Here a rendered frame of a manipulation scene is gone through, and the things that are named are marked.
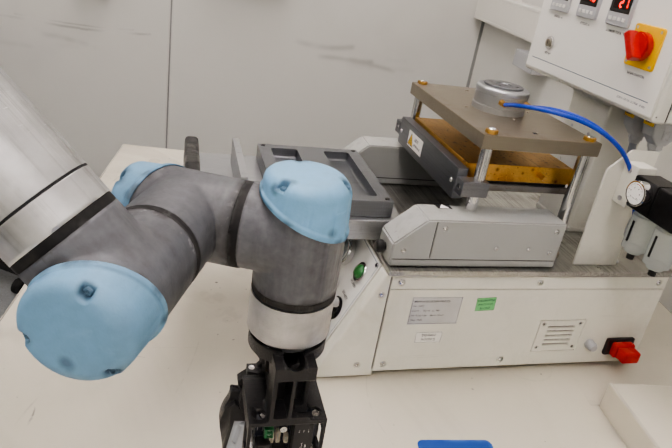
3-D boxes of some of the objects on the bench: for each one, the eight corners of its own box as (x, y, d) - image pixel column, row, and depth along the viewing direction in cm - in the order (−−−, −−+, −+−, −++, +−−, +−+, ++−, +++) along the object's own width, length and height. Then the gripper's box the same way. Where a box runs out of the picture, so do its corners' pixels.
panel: (277, 258, 108) (332, 176, 104) (307, 368, 82) (382, 265, 78) (268, 254, 108) (323, 171, 103) (296, 363, 81) (370, 259, 77)
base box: (524, 258, 125) (547, 184, 118) (645, 381, 92) (688, 289, 85) (276, 254, 110) (287, 170, 104) (315, 399, 77) (335, 290, 71)
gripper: (223, 369, 47) (207, 544, 56) (366, 363, 50) (330, 530, 59) (218, 306, 55) (204, 469, 63) (343, 305, 58) (314, 460, 66)
